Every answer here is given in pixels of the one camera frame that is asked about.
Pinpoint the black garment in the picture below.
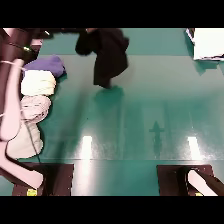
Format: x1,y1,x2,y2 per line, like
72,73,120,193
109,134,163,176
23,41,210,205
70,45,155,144
74,27,131,90

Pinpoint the pale pink garment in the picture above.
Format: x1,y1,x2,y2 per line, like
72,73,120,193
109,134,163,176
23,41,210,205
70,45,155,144
19,94,53,125

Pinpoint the purple garment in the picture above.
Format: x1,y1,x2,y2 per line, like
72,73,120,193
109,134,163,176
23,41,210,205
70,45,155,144
23,54,67,80

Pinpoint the cream garment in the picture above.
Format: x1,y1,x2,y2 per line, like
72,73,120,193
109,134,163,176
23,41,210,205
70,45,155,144
20,69,58,98

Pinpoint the light grey garment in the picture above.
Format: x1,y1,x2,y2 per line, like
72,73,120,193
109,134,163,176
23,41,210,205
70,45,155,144
5,121,45,160

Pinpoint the white garment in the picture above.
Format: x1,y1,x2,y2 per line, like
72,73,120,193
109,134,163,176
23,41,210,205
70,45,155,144
185,27,224,62

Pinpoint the black cable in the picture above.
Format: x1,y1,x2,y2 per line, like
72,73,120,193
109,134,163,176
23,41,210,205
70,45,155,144
25,122,42,164

